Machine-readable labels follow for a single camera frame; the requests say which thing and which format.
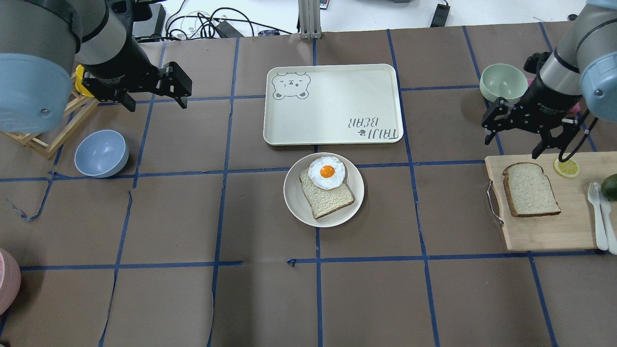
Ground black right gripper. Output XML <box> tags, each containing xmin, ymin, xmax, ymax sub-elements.
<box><xmin>481</xmin><ymin>84</ymin><xmax>582</xmax><ymax>160</ymax></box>

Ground cream bear tray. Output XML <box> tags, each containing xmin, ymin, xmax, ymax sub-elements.
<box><xmin>263</xmin><ymin>64</ymin><xmax>403</xmax><ymax>146</ymax></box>

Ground white plastic knife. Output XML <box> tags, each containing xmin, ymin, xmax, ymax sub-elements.
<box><xmin>593</xmin><ymin>182</ymin><xmax>617</xmax><ymax>255</ymax></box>

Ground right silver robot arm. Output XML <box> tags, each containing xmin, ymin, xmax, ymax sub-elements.
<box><xmin>481</xmin><ymin>0</ymin><xmax>617</xmax><ymax>162</ymax></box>

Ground green bowl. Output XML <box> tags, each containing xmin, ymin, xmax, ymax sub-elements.
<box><xmin>480</xmin><ymin>63</ymin><xmax>528</xmax><ymax>103</ymax></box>

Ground blue bowl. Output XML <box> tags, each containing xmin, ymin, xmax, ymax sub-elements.
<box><xmin>74</xmin><ymin>129</ymin><xmax>129</xmax><ymax>178</ymax></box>

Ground pink cloth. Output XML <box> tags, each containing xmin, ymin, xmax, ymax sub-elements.
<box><xmin>522</xmin><ymin>75</ymin><xmax>547</xmax><ymax>103</ymax></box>

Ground wooden rack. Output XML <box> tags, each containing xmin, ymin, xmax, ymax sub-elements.
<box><xmin>1</xmin><ymin>72</ymin><xmax>99</xmax><ymax>160</ymax></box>

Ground bread slice on plate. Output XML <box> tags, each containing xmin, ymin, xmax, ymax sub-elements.
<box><xmin>299</xmin><ymin>167</ymin><xmax>355</xmax><ymax>219</ymax></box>

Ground fried egg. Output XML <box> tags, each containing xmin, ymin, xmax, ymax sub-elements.
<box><xmin>308</xmin><ymin>156</ymin><xmax>347</xmax><ymax>190</ymax></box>

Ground black power adapter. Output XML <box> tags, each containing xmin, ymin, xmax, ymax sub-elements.
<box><xmin>430</xmin><ymin>2</ymin><xmax>450</xmax><ymax>27</ymax></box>

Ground aluminium frame post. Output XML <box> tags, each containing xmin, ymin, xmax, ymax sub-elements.
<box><xmin>298</xmin><ymin>0</ymin><xmax>322</xmax><ymax>40</ymax></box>

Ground pink bowl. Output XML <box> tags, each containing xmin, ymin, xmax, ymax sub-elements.
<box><xmin>0</xmin><ymin>248</ymin><xmax>21</xmax><ymax>314</ymax></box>

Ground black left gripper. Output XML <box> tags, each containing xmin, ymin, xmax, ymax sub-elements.
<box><xmin>83</xmin><ymin>62</ymin><xmax>193</xmax><ymax>112</ymax></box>

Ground bread slice from board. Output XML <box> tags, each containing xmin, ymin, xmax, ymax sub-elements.
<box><xmin>502</xmin><ymin>162</ymin><xmax>562</xmax><ymax>217</ymax></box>

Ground white plastic fork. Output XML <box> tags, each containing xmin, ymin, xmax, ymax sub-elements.
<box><xmin>588</xmin><ymin>182</ymin><xmax>608</xmax><ymax>251</ymax></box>

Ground wooden cutting board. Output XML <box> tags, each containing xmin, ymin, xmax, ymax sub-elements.
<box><xmin>484</xmin><ymin>151</ymin><xmax>617</xmax><ymax>251</ymax></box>

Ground lemon slice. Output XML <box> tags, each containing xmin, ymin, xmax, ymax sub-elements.
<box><xmin>553</xmin><ymin>158</ymin><xmax>581</xmax><ymax>178</ymax></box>

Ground round cream plate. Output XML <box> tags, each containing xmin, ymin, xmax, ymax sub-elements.
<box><xmin>283</xmin><ymin>152</ymin><xmax>365</xmax><ymax>228</ymax></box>

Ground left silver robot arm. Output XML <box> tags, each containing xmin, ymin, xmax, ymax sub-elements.
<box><xmin>0</xmin><ymin>0</ymin><xmax>192</xmax><ymax>133</ymax></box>

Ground avocado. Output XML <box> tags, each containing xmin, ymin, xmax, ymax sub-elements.
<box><xmin>600</xmin><ymin>173</ymin><xmax>617</xmax><ymax>201</ymax></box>

